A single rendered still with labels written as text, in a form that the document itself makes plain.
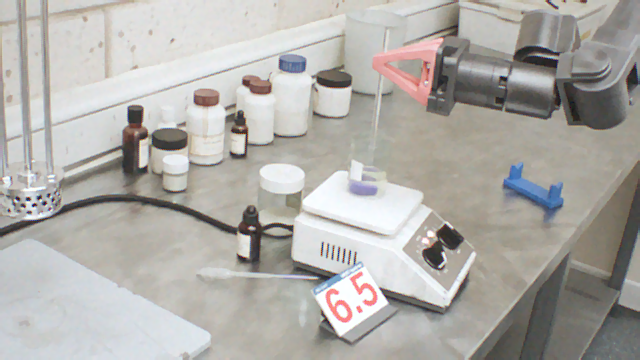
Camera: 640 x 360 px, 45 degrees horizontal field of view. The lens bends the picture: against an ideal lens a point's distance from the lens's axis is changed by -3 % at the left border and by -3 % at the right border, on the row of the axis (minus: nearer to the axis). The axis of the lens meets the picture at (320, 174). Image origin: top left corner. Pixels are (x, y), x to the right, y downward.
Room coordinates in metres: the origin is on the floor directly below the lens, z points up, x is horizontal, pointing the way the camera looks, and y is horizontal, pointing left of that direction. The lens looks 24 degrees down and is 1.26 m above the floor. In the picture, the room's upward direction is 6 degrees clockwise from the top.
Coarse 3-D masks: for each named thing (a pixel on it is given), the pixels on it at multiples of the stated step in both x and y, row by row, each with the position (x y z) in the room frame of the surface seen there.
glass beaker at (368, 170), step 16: (352, 144) 0.88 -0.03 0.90; (368, 144) 0.92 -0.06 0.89; (384, 144) 0.91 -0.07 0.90; (352, 160) 0.88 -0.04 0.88; (368, 160) 0.87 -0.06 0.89; (384, 160) 0.87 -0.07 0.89; (352, 176) 0.88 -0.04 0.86; (368, 176) 0.87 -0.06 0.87; (384, 176) 0.88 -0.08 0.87; (352, 192) 0.87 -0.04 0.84; (368, 192) 0.87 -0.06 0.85; (384, 192) 0.88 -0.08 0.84
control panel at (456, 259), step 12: (432, 216) 0.89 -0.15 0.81; (420, 228) 0.85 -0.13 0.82; (432, 228) 0.87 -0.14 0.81; (420, 240) 0.83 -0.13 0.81; (432, 240) 0.84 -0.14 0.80; (408, 252) 0.80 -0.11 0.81; (420, 252) 0.81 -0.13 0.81; (456, 252) 0.85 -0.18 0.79; (468, 252) 0.86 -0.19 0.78; (420, 264) 0.79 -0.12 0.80; (456, 264) 0.83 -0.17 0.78; (432, 276) 0.78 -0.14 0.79; (444, 276) 0.79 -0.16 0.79; (456, 276) 0.81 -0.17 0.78; (444, 288) 0.77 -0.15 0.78
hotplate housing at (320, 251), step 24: (312, 216) 0.85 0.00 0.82; (312, 240) 0.83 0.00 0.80; (336, 240) 0.82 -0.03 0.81; (360, 240) 0.81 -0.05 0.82; (384, 240) 0.80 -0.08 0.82; (408, 240) 0.82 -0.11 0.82; (312, 264) 0.83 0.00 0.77; (336, 264) 0.82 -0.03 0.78; (384, 264) 0.79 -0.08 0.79; (408, 264) 0.78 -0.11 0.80; (384, 288) 0.80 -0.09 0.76; (408, 288) 0.78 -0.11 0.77; (432, 288) 0.77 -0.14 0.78; (456, 288) 0.80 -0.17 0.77
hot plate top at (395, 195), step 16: (336, 176) 0.93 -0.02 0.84; (320, 192) 0.88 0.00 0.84; (336, 192) 0.88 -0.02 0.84; (400, 192) 0.90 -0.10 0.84; (416, 192) 0.90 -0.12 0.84; (304, 208) 0.84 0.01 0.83; (320, 208) 0.83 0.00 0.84; (336, 208) 0.84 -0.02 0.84; (352, 208) 0.84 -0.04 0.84; (368, 208) 0.85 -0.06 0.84; (384, 208) 0.85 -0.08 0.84; (400, 208) 0.85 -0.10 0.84; (352, 224) 0.82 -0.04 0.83; (368, 224) 0.81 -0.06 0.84; (384, 224) 0.81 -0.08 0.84; (400, 224) 0.82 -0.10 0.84
